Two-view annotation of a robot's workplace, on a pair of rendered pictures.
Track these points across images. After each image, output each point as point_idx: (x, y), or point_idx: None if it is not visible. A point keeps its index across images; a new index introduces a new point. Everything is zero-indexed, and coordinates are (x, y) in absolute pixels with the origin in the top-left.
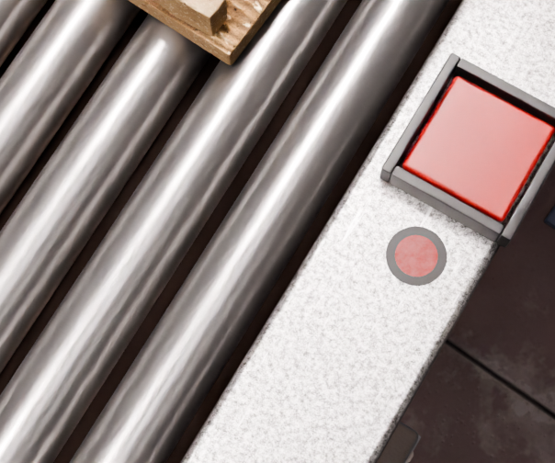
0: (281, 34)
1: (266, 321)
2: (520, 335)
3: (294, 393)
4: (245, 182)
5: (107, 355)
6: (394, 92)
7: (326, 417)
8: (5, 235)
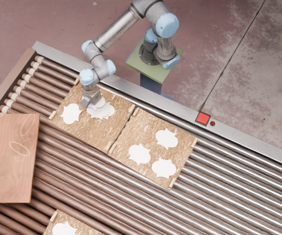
0: (193, 135)
1: (220, 135)
2: None
3: (226, 132)
4: None
5: (225, 148)
6: None
7: (227, 129)
8: (216, 158)
